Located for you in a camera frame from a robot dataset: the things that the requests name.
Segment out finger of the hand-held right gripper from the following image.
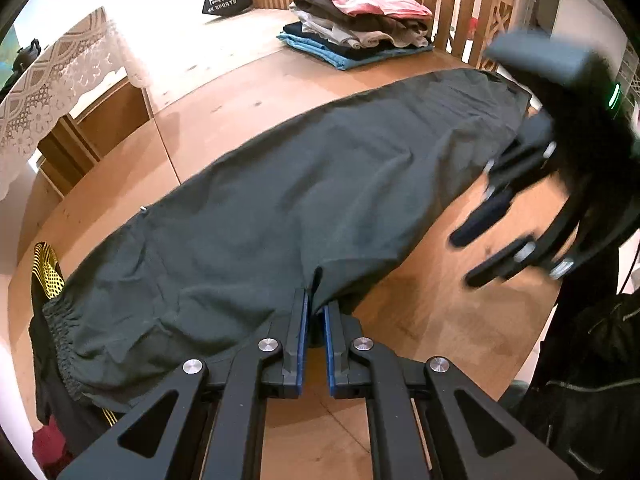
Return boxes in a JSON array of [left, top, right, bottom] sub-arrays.
[[465, 195, 593, 288], [450, 110, 558, 248]]

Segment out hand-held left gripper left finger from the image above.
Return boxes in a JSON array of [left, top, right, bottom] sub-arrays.
[[57, 287, 309, 480]]

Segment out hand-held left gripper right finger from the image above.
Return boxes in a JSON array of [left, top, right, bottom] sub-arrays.
[[324, 302, 578, 480]]

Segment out dark grey pants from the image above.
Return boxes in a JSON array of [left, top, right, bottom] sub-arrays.
[[42, 69, 532, 413]]

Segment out wooden slat fence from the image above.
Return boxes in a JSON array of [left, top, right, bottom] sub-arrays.
[[239, 0, 516, 68]]

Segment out person's black jacket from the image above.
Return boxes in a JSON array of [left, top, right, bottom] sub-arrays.
[[515, 280, 640, 480]]

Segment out folded beige garment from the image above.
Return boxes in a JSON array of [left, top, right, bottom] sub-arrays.
[[295, 10, 431, 48]]

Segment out folded blue garment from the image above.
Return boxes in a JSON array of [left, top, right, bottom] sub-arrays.
[[277, 32, 435, 71]]

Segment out black shirt with gold print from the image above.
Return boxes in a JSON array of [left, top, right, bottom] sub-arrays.
[[27, 242, 121, 453]]

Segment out folded navy garment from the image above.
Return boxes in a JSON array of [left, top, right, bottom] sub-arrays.
[[282, 22, 433, 58]]

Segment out folded brown garment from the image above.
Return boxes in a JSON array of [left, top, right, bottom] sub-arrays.
[[292, 0, 431, 36]]

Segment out dark red garment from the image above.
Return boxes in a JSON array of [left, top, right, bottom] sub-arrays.
[[32, 425, 76, 476]]

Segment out low wooden table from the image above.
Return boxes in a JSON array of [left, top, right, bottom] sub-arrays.
[[35, 77, 151, 198]]

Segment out white lace tablecloth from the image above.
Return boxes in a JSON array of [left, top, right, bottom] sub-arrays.
[[0, 6, 151, 201]]

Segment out dark teapot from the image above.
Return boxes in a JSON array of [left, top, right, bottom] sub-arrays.
[[11, 39, 42, 73]]

